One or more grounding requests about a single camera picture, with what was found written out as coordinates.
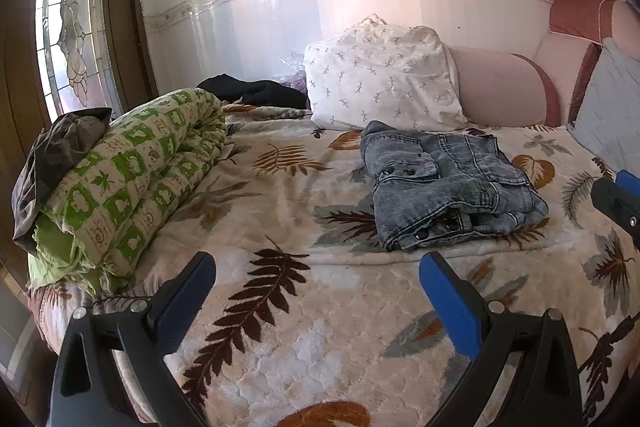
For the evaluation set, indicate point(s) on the purple plastic bag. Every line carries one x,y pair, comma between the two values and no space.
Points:
295,79

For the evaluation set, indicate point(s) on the leaf print blanket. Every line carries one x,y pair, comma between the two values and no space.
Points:
280,217

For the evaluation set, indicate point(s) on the dark grey cloth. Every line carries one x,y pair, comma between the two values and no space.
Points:
55,147

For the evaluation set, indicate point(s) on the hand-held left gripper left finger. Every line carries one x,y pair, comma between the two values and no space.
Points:
185,302

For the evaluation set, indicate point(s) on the grey pillow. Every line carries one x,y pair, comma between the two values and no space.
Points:
610,107

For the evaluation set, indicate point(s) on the white patterned pillow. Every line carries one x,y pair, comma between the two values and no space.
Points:
385,77

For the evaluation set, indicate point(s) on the pink padded headboard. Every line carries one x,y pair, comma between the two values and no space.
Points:
495,82

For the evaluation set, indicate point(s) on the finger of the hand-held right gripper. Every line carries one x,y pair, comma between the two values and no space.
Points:
612,202

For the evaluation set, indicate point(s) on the grey-blue denim pants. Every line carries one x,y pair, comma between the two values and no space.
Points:
450,177

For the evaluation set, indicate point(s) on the wooden door with stained glass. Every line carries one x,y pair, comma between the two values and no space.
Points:
125,7

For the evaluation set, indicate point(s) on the black cloth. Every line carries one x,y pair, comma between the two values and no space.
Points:
250,92

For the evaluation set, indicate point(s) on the green checked quilt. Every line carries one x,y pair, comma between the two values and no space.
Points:
135,177

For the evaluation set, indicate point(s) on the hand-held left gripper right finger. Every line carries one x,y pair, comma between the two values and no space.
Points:
450,304

